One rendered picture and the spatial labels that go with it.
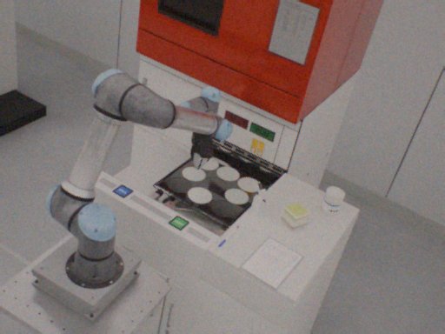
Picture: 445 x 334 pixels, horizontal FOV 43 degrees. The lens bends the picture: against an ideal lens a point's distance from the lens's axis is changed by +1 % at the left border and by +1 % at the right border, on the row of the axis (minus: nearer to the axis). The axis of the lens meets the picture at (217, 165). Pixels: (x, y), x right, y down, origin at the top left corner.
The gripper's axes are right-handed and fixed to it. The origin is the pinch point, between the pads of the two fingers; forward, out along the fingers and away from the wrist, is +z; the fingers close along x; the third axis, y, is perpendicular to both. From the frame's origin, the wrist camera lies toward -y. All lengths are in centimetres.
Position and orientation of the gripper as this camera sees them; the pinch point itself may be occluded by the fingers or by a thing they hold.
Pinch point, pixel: (198, 168)
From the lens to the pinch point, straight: 231.3
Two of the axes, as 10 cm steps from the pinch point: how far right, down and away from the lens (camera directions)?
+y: -1.6, -6.0, 7.9
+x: -9.7, -0.4, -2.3
